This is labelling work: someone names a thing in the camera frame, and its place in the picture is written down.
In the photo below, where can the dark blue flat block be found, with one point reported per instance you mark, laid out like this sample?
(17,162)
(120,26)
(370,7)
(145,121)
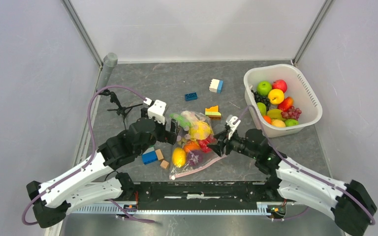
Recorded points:
(191,96)

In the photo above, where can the small orange toy fruit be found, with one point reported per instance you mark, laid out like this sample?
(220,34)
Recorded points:
(267,119)

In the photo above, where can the pale yellow toy fruit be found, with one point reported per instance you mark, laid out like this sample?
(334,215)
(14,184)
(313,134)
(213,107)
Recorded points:
(278,123)

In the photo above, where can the small green toy fruit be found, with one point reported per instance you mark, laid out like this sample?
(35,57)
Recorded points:
(291,122)

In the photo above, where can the tan small block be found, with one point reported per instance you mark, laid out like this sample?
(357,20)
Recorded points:
(159,155)

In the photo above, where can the red toy bell pepper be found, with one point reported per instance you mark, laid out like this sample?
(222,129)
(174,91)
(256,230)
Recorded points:
(204,144)

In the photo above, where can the light green toy fruit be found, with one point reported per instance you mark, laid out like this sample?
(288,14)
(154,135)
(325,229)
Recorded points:
(262,108)

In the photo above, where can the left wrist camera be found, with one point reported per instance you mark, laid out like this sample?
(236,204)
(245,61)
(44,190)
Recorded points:
(156,110)

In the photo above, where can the green toy cucumber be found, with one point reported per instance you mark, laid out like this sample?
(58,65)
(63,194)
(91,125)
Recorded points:
(181,120)

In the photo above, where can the purple toy onion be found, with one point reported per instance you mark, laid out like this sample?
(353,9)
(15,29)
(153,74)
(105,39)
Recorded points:
(194,158)

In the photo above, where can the white plastic basket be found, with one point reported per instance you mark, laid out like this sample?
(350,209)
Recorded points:
(297,87)

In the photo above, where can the yellow toy cabbage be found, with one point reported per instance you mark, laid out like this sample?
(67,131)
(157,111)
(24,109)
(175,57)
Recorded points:
(200,130)

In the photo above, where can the clear zip top bag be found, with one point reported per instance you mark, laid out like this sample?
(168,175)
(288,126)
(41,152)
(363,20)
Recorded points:
(182,138)

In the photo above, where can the blue green grey block stack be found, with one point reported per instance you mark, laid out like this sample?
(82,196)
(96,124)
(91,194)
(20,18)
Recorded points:
(149,156)

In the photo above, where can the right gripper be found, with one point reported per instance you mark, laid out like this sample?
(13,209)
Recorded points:
(223,136)

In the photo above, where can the red orange toy mango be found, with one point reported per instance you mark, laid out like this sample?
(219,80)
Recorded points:
(286,104)

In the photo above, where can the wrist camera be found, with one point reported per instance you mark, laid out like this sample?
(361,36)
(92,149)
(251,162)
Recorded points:
(156,110)
(232,122)

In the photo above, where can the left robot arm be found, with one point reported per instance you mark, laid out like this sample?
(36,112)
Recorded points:
(49,199)

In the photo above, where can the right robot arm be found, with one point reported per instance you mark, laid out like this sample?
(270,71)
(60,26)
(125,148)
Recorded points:
(348,204)

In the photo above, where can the yellow green toy fruit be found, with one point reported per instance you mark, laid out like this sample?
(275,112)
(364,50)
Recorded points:
(275,114)

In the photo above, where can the orange green yellow block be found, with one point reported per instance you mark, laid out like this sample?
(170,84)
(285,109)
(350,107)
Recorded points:
(213,112)

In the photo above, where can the orange small block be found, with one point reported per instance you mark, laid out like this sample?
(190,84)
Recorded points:
(164,164)

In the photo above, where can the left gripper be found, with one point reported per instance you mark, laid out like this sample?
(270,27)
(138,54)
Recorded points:
(173,131)

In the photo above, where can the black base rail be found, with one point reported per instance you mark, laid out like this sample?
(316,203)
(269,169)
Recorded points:
(199,195)

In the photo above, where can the green toy apple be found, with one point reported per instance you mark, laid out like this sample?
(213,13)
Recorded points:
(263,88)

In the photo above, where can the white and blue block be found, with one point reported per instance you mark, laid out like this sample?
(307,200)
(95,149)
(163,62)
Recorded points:
(216,85)

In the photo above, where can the purple toy grapes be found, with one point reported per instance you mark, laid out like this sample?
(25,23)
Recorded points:
(292,113)

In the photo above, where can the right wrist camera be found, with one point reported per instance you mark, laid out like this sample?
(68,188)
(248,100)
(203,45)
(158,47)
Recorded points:
(232,122)

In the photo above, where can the grey microphone on tripod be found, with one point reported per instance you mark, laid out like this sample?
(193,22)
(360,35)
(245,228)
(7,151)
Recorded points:
(110,61)

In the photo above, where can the black toy grapes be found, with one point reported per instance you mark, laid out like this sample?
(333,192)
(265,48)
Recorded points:
(261,98)

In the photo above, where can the red toy apple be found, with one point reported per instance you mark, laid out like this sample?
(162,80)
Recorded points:
(280,84)

